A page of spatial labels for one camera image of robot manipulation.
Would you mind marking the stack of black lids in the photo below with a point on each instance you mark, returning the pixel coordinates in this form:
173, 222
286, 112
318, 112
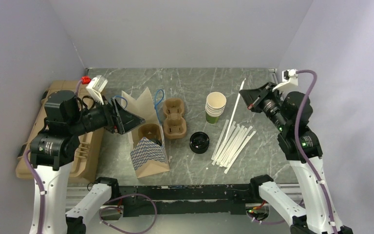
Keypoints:
199, 142

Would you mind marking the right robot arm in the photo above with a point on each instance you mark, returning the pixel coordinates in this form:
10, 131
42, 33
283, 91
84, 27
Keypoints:
303, 151

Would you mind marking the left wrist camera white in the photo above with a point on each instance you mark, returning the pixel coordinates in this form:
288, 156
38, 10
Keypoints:
95, 86

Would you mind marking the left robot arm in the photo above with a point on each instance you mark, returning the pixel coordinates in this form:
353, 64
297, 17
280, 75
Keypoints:
51, 155

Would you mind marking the single straw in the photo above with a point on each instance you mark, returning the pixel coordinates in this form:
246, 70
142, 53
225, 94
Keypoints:
234, 111

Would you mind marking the patterned paper bag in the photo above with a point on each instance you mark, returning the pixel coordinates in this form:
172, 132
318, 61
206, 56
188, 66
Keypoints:
147, 157

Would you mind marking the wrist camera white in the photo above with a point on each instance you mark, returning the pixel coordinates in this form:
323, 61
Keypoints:
95, 86
289, 81

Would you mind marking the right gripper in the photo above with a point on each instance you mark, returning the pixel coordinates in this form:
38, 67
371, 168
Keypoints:
252, 97

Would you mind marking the stack of paper cups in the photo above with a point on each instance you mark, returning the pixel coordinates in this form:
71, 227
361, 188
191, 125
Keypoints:
215, 104

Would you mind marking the tan hard case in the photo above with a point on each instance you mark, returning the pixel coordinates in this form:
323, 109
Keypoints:
84, 165

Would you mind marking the cardboard cup carrier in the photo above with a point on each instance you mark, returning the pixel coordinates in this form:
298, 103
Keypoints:
175, 126
149, 131

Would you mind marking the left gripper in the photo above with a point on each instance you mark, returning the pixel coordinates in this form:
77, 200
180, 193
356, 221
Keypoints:
126, 120

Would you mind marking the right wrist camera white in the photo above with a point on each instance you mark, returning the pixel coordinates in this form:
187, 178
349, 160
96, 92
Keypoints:
289, 81

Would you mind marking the pile of wrapped straws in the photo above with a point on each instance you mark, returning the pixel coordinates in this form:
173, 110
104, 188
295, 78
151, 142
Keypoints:
230, 144

